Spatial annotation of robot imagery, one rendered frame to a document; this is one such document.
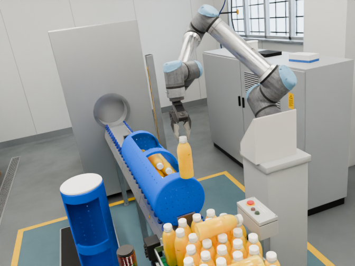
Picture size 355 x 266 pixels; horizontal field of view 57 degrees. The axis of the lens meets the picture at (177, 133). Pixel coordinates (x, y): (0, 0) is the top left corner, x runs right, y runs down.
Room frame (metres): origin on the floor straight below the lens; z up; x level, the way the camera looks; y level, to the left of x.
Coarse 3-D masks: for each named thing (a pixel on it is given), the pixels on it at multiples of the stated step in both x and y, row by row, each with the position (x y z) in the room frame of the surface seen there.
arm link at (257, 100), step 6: (258, 84) 2.06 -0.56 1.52; (252, 90) 2.05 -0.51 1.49; (258, 90) 2.00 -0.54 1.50; (246, 96) 2.08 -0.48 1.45; (252, 96) 2.03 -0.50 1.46; (258, 96) 1.98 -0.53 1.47; (264, 96) 1.95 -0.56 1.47; (252, 102) 2.01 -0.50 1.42; (258, 102) 1.98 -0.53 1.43; (264, 102) 1.96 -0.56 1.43; (270, 102) 1.95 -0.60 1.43; (276, 102) 1.97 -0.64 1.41; (252, 108) 2.01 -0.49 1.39; (258, 108) 1.96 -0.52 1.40
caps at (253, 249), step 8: (240, 240) 1.12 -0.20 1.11; (256, 240) 1.12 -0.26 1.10; (224, 248) 1.08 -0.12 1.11; (256, 248) 1.06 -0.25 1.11; (208, 256) 1.05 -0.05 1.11; (240, 256) 1.02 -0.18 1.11; (272, 256) 1.00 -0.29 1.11; (184, 264) 1.04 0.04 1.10; (192, 264) 1.03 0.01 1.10; (200, 264) 1.01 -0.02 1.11; (224, 264) 1.00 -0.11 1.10
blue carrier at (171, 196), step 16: (128, 144) 2.17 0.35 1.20; (144, 144) 2.33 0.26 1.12; (128, 160) 2.04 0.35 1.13; (144, 160) 1.82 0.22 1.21; (176, 160) 1.92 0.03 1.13; (144, 176) 1.69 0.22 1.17; (160, 176) 1.57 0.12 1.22; (176, 176) 1.52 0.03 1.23; (144, 192) 1.65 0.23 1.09; (160, 192) 1.47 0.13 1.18; (176, 192) 1.49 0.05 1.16; (192, 192) 1.52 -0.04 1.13; (160, 208) 1.46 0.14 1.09; (176, 208) 1.49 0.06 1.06; (192, 208) 1.52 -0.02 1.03; (176, 224) 1.49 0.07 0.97
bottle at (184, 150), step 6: (180, 144) 1.48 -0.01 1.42; (186, 144) 1.48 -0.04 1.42; (180, 150) 1.47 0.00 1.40; (186, 150) 1.46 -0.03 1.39; (180, 156) 1.47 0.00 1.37; (186, 156) 1.46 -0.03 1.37; (180, 162) 1.47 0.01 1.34; (186, 162) 1.46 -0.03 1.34; (192, 162) 1.48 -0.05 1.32; (180, 168) 1.47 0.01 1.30; (186, 168) 1.45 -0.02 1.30; (192, 168) 1.47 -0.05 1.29; (180, 174) 1.47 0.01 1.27; (186, 174) 1.45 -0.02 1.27; (192, 174) 1.47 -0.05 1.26
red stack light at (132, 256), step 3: (117, 255) 0.96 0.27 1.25; (129, 255) 0.95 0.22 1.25; (132, 255) 0.95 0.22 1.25; (135, 255) 0.97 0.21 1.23; (120, 258) 0.94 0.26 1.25; (123, 258) 0.94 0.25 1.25; (126, 258) 0.94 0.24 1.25; (129, 258) 0.94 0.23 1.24; (132, 258) 0.95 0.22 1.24; (135, 258) 0.97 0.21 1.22; (120, 261) 0.94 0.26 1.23; (123, 261) 0.94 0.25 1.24; (126, 261) 0.94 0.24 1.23; (129, 261) 0.94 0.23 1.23; (132, 261) 0.95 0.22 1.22; (120, 264) 0.95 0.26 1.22; (123, 264) 0.94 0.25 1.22; (126, 264) 0.94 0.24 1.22; (129, 264) 0.94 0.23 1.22
